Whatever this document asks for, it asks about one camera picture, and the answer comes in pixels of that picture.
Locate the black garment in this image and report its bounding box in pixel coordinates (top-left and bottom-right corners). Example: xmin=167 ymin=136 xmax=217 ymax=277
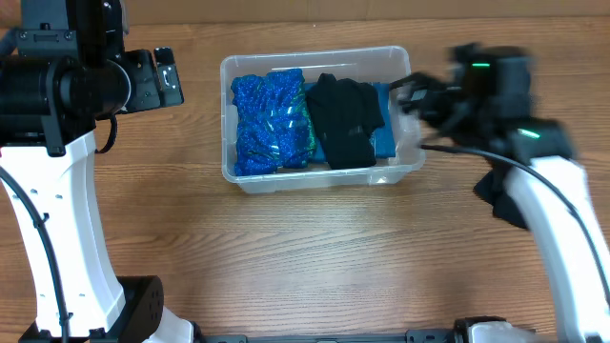
xmin=473 ymin=160 xmax=528 ymax=231
xmin=306 ymin=73 xmax=385 ymax=170

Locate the blue sequined fabric bundle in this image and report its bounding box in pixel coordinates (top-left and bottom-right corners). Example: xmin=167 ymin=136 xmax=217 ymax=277
xmin=231 ymin=69 xmax=316 ymax=176

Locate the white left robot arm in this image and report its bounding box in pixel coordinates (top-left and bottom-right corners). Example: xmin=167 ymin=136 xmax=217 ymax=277
xmin=1 ymin=0 xmax=203 ymax=343

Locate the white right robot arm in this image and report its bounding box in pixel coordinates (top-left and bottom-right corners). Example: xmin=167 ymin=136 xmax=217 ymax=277
xmin=390 ymin=43 xmax=609 ymax=342

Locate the clear plastic storage bin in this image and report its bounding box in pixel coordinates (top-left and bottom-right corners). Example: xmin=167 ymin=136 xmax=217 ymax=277
xmin=220 ymin=46 xmax=426 ymax=194

